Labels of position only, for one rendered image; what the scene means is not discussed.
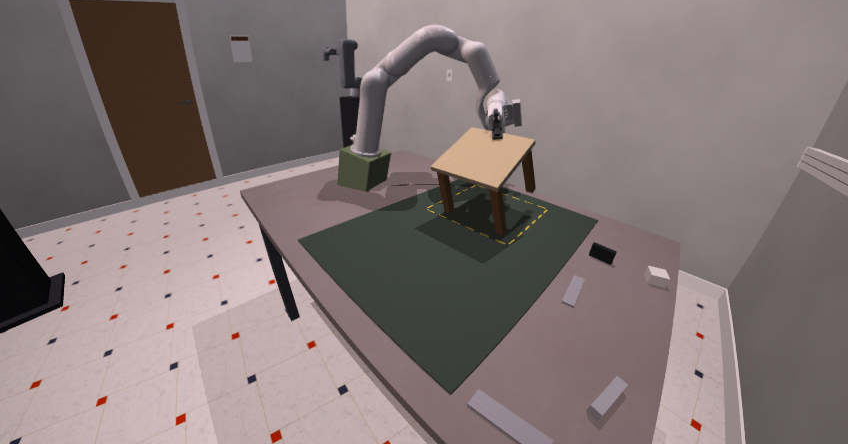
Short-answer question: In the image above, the pale pink cube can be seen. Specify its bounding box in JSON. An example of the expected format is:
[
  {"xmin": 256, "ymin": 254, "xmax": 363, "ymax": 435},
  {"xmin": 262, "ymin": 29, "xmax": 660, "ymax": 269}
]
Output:
[{"xmin": 644, "ymin": 266, "xmax": 670, "ymax": 288}]

